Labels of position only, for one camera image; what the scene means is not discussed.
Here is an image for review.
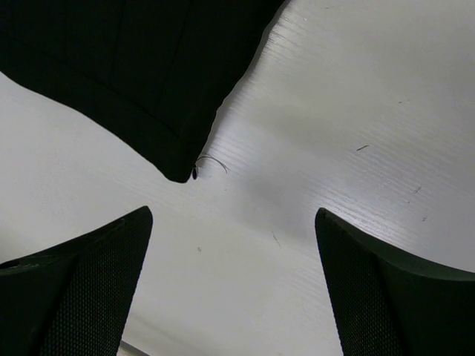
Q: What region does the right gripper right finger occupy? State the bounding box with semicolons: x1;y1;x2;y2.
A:
315;208;474;355

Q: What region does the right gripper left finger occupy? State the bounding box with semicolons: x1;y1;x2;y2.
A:
1;206;153;355

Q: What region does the black skirt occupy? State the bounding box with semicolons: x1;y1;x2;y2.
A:
1;0;282;183

